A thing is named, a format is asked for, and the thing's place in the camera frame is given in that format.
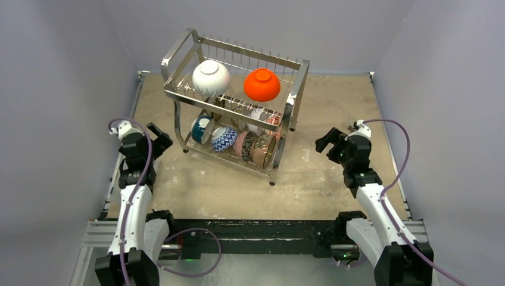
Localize white blue-rimmed bowl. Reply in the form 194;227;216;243
191;116;214;145

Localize orange patterned bowl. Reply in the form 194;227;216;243
266;113;282;128

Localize brown glazed bowl stack top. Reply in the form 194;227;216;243
251;135;277;169

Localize large plain white bowl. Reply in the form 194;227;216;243
192;60;230;97

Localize black leaf patterned bowl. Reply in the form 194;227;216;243
233;131;258;162

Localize bright orange bowl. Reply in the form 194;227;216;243
243;68;281;102

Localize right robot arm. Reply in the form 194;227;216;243
315;125;434;285

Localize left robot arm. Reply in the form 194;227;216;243
95;119;177;285

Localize steel two-tier dish rack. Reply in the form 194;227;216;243
161;28;310;186

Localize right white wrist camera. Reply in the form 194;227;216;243
347;120;372;140

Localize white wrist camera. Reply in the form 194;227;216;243
347;120;372;140
108;120;141;140

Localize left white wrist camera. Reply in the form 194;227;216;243
108;120;141;140

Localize aluminium frame rail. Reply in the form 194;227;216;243
81;220;429;248

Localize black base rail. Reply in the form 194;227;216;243
161;219;361;262

